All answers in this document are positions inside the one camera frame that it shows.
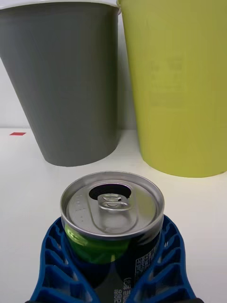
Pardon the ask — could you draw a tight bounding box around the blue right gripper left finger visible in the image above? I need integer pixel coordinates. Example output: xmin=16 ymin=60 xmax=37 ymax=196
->
xmin=28 ymin=216 xmax=101 ymax=303

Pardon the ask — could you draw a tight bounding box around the yellow-green plastic waste bin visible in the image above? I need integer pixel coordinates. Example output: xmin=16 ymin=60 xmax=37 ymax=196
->
xmin=116 ymin=0 xmax=227 ymax=178

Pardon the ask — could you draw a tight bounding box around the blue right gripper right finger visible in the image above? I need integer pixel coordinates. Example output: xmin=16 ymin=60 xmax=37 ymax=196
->
xmin=131 ymin=214 xmax=199 ymax=303

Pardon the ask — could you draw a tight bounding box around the grey plastic waste bin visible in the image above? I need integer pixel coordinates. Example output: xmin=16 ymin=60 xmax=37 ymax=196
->
xmin=0 ymin=0 xmax=122 ymax=168

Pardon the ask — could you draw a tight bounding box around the green and black drink can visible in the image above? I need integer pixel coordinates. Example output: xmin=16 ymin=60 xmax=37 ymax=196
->
xmin=59 ymin=170 xmax=166 ymax=303

